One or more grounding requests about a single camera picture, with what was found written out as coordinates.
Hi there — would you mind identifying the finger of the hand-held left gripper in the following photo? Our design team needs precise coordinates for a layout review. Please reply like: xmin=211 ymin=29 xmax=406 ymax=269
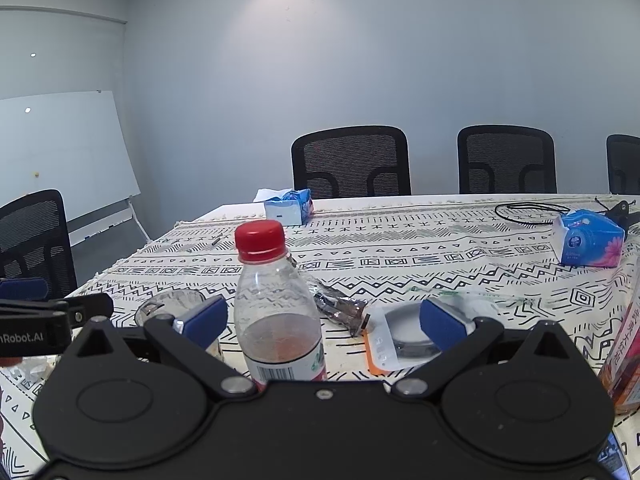
xmin=0 ymin=278 xmax=69 ymax=314
xmin=50 ymin=293 xmax=115 ymax=327

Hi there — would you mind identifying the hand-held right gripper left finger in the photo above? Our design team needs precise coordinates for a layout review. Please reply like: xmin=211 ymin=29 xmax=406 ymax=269
xmin=64 ymin=295 xmax=258 ymax=404

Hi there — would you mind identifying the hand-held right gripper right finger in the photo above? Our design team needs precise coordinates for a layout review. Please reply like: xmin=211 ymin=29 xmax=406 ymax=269
xmin=390 ymin=298 xmax=585 ymax=403

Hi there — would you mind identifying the clear plastic bottle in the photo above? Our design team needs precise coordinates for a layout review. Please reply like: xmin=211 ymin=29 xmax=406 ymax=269
xmin=233 ymin=252 xmax=329 ymax=394

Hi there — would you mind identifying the red bottle cap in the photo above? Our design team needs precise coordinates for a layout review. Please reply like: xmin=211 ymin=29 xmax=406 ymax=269
xmin=234 ymin=219 xmax=286 ymax=264

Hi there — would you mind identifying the orange drink bottle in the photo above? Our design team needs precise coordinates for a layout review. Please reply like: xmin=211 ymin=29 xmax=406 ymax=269
xmin=597 ymin=259 xmax=640 ymax=415

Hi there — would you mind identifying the clear plastic wrapper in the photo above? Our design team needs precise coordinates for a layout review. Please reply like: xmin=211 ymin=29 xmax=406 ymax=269
xmin=0 ymin=355 xmax=57 ymax=397

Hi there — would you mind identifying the clear glass cup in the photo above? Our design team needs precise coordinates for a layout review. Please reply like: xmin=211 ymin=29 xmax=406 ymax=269
xmin=134 ymin=289 xmax=227 ymax=362

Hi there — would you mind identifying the black mesh office chair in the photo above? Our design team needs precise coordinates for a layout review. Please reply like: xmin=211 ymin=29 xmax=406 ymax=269
xmin=606 ymin=134 xmax=640 ymax=195
xmin=0 ymin=189 xmax=79 ymax=302
xmin=457 ymin=124 xmax=558 ymax=195
xmin=291 ymin=125 xmax=412 ymax=200

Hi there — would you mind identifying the patterned white tablecloth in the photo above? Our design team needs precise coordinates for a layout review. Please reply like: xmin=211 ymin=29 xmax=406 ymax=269
xmin=0 ymin=192 xmax=640 ymax=480

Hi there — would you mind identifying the crumpled foil wrapper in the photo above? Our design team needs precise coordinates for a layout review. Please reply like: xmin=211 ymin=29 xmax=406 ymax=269
xmin=309 ymin=280 xmax=372 ymax=339

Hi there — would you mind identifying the whiteboard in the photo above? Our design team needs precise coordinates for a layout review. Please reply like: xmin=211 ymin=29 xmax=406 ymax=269
xmin=0 ymin=90 xmax=152 ymax=248

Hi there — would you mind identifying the blue tissue box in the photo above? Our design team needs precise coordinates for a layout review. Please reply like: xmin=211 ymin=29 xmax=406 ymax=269
xmin=255 ymin=188 xmax=315 ymax=227

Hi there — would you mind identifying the blue floral tissue pack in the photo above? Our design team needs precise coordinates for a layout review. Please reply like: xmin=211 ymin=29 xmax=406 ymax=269
xmin=551 ymin=209 xmax=627 ymax=268

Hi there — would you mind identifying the smartphone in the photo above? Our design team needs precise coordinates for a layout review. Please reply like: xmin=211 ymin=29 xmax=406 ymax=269
xmin=596 ymin=434 xmax=628 ymax=478

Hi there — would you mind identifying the black adapter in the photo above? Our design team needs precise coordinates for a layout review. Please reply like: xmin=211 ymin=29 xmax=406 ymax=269
xmin=593 ymin=197 xmax=640 ymax=235

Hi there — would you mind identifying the orange package with ring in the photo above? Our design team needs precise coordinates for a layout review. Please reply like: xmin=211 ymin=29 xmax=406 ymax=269
xmin=363 ymin=299 xmax=485 ymax=374

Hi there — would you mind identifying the black looped cable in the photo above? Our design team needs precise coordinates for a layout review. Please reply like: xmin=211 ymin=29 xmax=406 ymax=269
xmin=494 ymin=201 xmax=572 ymax=227

